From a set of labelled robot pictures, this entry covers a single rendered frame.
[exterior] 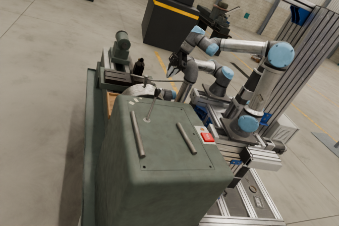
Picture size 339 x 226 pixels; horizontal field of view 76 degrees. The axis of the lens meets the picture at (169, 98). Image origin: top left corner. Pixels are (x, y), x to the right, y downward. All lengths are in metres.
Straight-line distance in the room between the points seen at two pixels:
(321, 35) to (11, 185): 2.55
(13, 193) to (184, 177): 1.66
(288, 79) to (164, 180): 1.15
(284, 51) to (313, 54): 0.50
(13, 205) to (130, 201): 1.44
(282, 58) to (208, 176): 0.68
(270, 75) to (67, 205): 1.86
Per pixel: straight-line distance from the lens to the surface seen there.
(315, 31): 1.62
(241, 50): 1.39
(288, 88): 1.74
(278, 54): 1.22
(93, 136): 1.95
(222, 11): 7.96
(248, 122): 1.34
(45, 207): 2.20
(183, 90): 1.58
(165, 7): 5.92
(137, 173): 0.85
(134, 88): 1.40
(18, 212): 2.20
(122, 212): 0.99
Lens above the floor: 1.91
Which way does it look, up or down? 29 degrees down
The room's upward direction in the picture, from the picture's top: 23 degrees clockwise
